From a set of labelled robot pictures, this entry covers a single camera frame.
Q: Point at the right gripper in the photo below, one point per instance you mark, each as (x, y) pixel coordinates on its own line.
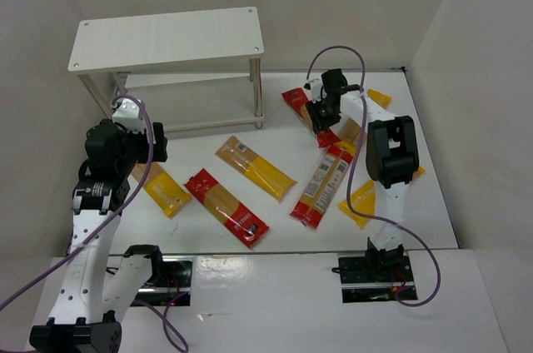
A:
(323, 109)

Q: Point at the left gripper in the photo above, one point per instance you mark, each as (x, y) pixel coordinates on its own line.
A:
(157, 142)

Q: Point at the red spaghetti bag top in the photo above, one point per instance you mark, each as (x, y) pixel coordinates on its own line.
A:
(296, 99)

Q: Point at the red spaghetti bag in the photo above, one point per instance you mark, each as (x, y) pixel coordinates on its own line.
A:
(241, 222)
(296, 99)

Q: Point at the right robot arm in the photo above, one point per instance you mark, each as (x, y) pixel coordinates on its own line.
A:
(392, 158)

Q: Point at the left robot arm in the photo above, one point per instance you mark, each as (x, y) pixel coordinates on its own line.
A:
(88, 312)

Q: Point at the white two-tier shelf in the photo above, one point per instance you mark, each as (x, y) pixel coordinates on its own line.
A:
(197, 72)

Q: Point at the yellow spaghetti bag upper right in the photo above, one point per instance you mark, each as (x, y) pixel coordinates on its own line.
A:
(351, 130)

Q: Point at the yellow spaghetti bag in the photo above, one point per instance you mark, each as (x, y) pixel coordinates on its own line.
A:
(255, 168)
(363, 200)
(351, 130)
(167, 193)

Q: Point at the yellow spaghetti bag left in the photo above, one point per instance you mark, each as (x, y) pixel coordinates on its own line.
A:
(167, 193)

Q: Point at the red spaghetti bag label side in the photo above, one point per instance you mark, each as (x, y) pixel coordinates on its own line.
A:
(323, 185)

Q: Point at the yellow spaghetti bag centre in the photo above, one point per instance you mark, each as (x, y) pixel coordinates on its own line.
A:
(255, 168)

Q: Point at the red spaghetti bag lower centre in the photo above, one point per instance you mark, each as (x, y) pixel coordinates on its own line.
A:
(241, 222)

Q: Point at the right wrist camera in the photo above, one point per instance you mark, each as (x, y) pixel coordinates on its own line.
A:
(316, 87)

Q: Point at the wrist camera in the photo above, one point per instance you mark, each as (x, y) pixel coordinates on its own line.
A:
(316, 87)
(129, 115)

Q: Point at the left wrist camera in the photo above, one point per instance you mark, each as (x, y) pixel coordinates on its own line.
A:
(129, 115)

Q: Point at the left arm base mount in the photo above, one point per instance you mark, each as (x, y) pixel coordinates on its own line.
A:
(173, 286)

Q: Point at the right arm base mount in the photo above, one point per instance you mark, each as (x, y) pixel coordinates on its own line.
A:
(358, 285)

